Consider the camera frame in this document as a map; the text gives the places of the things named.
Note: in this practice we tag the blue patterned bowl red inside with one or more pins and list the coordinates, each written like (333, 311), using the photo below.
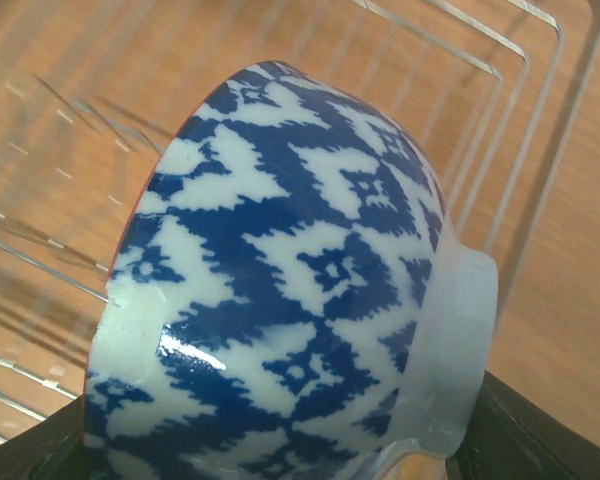
(289, 300)

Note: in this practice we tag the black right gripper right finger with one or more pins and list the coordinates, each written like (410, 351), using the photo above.
(509, 437)

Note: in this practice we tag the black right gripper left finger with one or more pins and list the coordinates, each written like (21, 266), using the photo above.
(50, 450)

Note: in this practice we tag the chrome wire dish rack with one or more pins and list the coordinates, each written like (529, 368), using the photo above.
(504, 96)

